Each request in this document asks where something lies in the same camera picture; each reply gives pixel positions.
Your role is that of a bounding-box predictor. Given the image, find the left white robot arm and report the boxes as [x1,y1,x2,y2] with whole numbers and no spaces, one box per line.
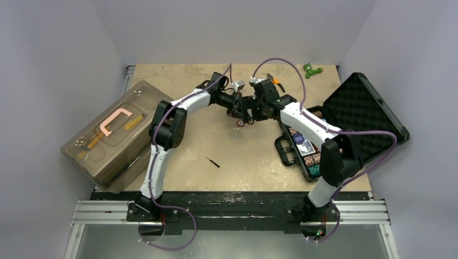
[134,72,254,221]

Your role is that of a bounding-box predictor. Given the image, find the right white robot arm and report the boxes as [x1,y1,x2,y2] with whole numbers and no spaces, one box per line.
[250,77,363,220]

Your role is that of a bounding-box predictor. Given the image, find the clear round disc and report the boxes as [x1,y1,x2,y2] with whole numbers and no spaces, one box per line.
[228,128,243,140]

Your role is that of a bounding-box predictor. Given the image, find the orange black pliers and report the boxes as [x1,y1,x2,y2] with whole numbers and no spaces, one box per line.
[266,73,286,93]

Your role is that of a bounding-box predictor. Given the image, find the blue small blind button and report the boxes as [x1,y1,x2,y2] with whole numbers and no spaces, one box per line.
[293,133,305,145]

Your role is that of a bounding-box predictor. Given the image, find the small black screwdriver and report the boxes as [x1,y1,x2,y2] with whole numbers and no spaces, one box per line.
[205,156,220,168]

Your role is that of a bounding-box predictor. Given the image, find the green plastic toy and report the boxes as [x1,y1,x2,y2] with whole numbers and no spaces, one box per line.
[303,63,323,79]

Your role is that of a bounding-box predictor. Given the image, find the blue playing card deck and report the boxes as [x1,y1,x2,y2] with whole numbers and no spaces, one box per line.
[296,139,316,156]

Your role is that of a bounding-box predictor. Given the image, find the teal poker chip row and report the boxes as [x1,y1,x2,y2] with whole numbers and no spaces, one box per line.
[307,164,321,179]

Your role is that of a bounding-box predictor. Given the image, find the black foam-lined poker case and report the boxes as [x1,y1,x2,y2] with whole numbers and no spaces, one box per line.
[274,72,410,182]

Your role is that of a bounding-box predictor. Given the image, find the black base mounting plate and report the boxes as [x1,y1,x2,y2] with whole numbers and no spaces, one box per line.
[90,192,370,236]

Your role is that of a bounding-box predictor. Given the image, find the translucent brown tool box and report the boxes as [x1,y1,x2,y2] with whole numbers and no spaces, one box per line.
[60,80,172,194]

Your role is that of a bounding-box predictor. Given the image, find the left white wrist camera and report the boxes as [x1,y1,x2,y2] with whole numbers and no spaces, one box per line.
[231,80,245,93]

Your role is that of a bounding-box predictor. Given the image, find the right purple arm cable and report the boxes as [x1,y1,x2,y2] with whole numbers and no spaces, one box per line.
[252,58,398,244]

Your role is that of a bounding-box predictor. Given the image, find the aluminium frame rail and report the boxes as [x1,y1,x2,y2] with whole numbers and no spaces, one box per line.
[64,200,400,258]

